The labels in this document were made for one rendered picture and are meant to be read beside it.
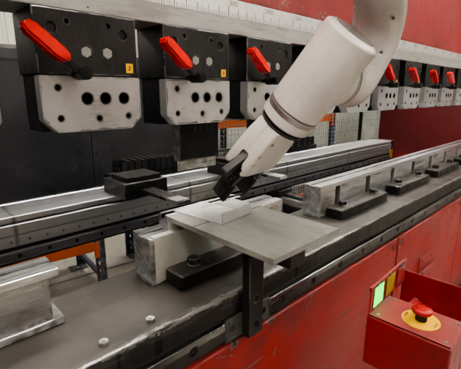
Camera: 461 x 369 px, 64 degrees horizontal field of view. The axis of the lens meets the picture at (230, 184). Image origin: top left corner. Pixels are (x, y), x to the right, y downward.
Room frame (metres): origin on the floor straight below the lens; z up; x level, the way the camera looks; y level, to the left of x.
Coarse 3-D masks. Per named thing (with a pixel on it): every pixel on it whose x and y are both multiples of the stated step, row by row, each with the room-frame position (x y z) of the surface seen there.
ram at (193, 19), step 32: (0, 0) 0.49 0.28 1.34; (32, 0) 0.51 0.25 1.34; (64, 0) 0.54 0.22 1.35; (96, 0) 0.57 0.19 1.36; (128, 0) 0.61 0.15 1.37; (256, 0) 0.81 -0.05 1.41; (288, 0) 0.88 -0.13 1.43; (320, 0) 0.96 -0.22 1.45; (352, 0) 1.07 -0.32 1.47; (416, 0) 1.37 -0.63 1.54; (448, 0) 1.58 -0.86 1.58; (224, 32) 0.75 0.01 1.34; (256, 32) 0.81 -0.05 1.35; (288, 32) 0.88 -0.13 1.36; (416, 32) 1.39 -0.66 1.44; (448, 32) 1.62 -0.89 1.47; (448, 64) 1.65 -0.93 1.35
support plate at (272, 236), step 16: (256, 208) 0.72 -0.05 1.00; (176, 224) 0.65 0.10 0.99; (192, 224) 0.63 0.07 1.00; (208, 224) 0.63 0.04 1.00; (240, 224) 0.63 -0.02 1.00; (256, 224) 0.63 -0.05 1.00; (272, 224) 0.63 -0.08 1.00; (288, 224) 0.63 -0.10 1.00; (304, 224) 0.63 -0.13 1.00; (320, 224) 0.63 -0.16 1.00; (224, 240) 0.56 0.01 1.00; (240, 240) 0.55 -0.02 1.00; (256, 240) 0.55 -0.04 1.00; (272, 240) 0.55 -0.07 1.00; (288, 240) 0.55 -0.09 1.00; (304, 240) 0.55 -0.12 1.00; (320, 240) 0.57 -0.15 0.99; (256, 256) 0.51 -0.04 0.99; (272, 256) 0.49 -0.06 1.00; (288, 256) 0.51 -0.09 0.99
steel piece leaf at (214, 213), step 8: (200, 208) 0.72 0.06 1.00; (208, 208) 0.72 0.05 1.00; (216, 208) 0.72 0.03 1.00; (224, 208) 0.72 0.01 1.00; (240, 208) 0.66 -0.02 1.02; (248, 208) 0.68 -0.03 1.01; (192, 216) 0.67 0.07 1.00; (200, 216) 0.67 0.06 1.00; (208, 216) 0.67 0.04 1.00; (216, 216) 0.67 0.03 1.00; (224, 216) 0.63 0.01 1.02; (232, 216) 0.64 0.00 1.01; (240, 216) 0.66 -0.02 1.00; (224, 224) 0.63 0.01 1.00
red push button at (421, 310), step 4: (416, 304) 0.68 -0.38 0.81; (420, 304) 0.68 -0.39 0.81; (412, 308) 0.67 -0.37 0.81; (416, 308) 0.66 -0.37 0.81; (420, 308) 0.66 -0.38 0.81; (424, 308) 0.66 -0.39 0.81; (428, 308) 0.66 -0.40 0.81; (416, 312) 0.65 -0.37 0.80; (420, 312) 0.65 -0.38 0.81; (424, 312) 0.65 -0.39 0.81; (428, 312) 0.65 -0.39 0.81; (432, 312) 0.65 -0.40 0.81; (416, 316) 0.66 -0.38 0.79; (420, 316) 0.66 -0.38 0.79; (424, 316) 0.65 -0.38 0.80; (428, 316) 0.64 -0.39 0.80; (416, 320) 0.66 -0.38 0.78; (420, 320) 0.66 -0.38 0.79; (424, 320) 0.65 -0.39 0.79
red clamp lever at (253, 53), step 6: (252, 48) 0.75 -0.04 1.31; (252, 54) 0.75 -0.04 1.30; (258, 54) 0.75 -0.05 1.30; (252, 60) 0.76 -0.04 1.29; (258, 60) 0.76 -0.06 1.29; (264, 60) 0.76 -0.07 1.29; (258, 66) 0.77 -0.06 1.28; (264, 66) 0.77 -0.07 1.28; (264, 72) 0.78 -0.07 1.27; (270, 72) 0.79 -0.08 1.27; (264, 78) 0.81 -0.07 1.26; (270, 78) 0.79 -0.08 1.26; (276, 78) 0.78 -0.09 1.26; (270, 84) 0.80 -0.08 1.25; (276, 84) 0.79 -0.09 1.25
